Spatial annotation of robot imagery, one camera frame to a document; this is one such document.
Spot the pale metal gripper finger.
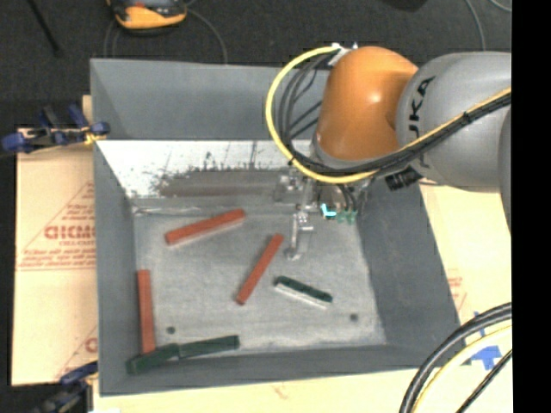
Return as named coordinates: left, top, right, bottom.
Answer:
left=283, top=212, right=305, bottom=262
left=299, top=224, right=315, bottom=255

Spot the red-brown flat block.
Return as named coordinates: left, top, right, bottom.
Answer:
left=164, top=208, right=247, bottom=247
left=136, top=268, right=157, bottom=355
left=234, top=232, right=286, bottom=306

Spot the dark green flat block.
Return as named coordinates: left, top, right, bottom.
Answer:
left=176, top=335, right=241, bottom=359
left=273, top=275, right=334, bottom=310
left=124, top=342, right=182, bottom=377

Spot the grey metal bin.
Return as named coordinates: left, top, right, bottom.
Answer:
left=89, top=58, right=468, bottom=396

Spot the brown cardboard board, red print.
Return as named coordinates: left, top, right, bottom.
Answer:
left=10, top=94, right=512, bottom=413

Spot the black cylinder on white bracket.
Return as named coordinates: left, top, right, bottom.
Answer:
left=384, top=166, right=436, bottom=192

